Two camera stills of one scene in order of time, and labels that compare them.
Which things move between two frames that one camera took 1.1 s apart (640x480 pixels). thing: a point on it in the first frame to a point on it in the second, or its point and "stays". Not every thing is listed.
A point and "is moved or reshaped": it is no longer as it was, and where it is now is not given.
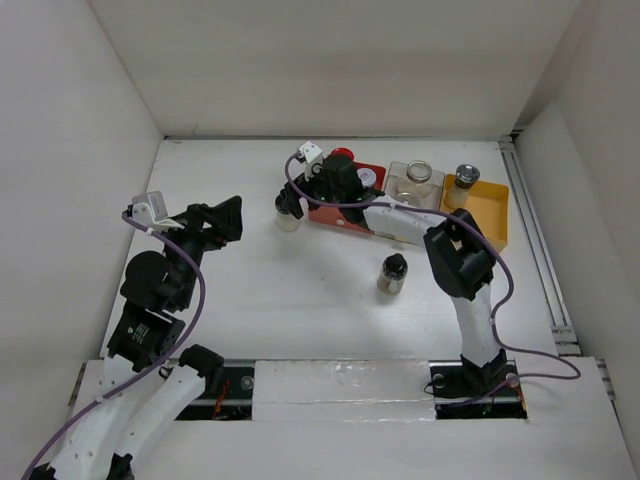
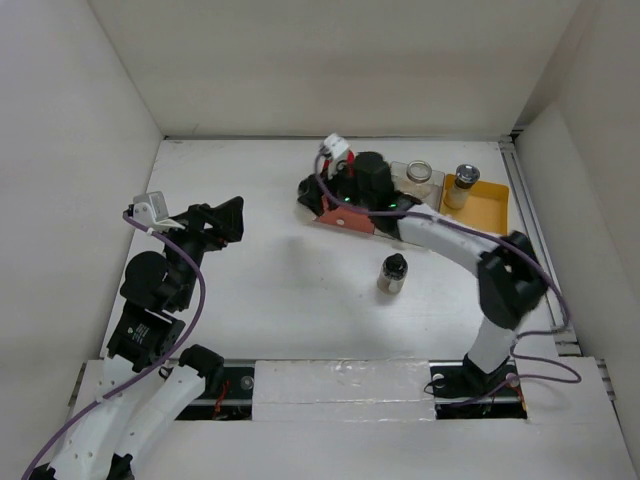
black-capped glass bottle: x=285 y=219 is moved or reshaped
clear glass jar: x=418 y=181 stays
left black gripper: x=225 y=218 stays
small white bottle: x=457 y=194 stays
